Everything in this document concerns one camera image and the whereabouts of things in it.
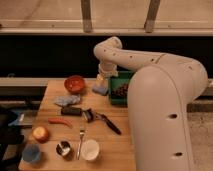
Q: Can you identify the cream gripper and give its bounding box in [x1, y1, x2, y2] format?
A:
[96, 64, 118, 87]

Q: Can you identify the blue sponge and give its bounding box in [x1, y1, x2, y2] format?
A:
[92, 85, 108, 96]

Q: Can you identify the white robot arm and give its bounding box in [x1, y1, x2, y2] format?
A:
[94, 37, 208, 171]

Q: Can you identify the green plastic tray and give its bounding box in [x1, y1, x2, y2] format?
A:
[108, 71, 133, 105]

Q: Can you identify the dark grape bunch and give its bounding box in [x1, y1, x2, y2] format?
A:
[112, 83, 129, 98]

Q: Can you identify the red bowl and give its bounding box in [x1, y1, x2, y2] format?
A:
[64, 75, 85, 94]

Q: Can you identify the crumpled blue cloth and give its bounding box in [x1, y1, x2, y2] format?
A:
[54, 95, 81, 107]

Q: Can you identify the black rectangular block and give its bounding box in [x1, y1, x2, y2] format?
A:
[61, 106, 82, 116]

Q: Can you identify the silver fork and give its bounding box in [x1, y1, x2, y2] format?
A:
[76, 128, 85, 160]

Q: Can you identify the white cup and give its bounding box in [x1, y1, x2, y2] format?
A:
[81, 139, 100, 162]

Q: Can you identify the small metal cup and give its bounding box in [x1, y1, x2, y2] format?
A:
[56, 141, 71, 157]

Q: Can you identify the red yellow apple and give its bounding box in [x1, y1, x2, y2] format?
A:
[32, 126, 49, 143]

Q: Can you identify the blue cup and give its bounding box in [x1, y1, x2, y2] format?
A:
[22, 144, 41, 164]

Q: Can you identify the black chair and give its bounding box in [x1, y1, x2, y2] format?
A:
[0, 106, 24, 171]

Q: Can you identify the black handled peeler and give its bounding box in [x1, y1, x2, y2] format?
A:
[82, 109, 122, 135]

